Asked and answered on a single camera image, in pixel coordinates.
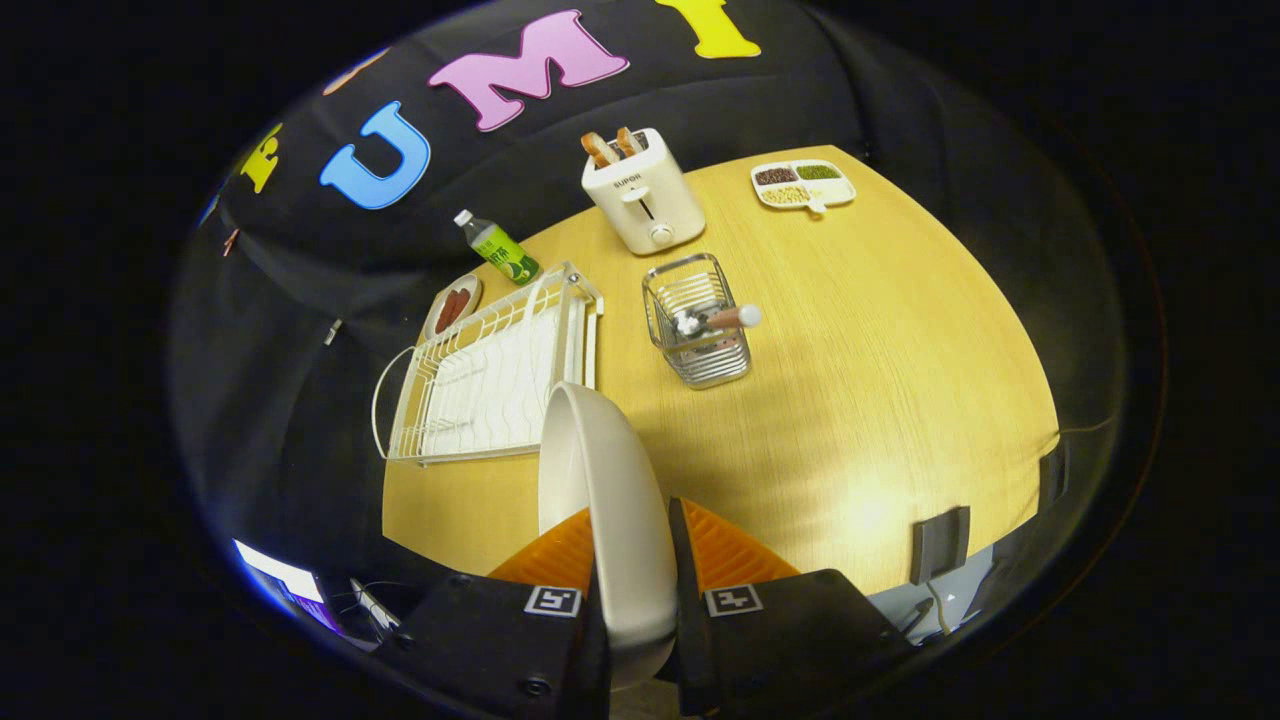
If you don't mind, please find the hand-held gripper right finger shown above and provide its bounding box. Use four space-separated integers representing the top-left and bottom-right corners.
668 497 913 717

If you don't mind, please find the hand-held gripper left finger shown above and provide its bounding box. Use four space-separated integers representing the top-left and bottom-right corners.
385 507 613 720

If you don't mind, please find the white round plate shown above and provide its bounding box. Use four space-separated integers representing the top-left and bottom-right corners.
538 382 679 691

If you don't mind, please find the metal wire basket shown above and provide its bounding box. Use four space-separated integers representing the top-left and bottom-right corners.
642 253 753 389

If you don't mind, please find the white wire dish rack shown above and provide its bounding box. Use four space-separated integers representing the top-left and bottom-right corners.
372 262 605 467

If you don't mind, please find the spoon with checkered handle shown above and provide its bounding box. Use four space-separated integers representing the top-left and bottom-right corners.
672 304 763 341

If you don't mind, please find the small plate with sausages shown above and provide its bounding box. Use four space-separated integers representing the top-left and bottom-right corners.
423 273 484 343

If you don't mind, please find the computer monitor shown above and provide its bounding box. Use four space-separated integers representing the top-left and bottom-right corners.
232 540 346 633

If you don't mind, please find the black table clamp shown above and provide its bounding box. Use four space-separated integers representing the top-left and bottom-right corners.
1038 440 1069 511
910 506 971 586

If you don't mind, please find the green label bottle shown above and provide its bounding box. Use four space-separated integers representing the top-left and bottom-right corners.
453 209 542 287

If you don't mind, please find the white toaster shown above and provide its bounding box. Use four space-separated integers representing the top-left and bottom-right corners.
582 128 706 256

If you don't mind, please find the white divided tray with beans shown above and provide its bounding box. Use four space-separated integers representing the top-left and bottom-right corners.
750 159 858 215

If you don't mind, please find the white cable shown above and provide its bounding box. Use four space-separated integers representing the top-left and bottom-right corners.
925 583 963 637

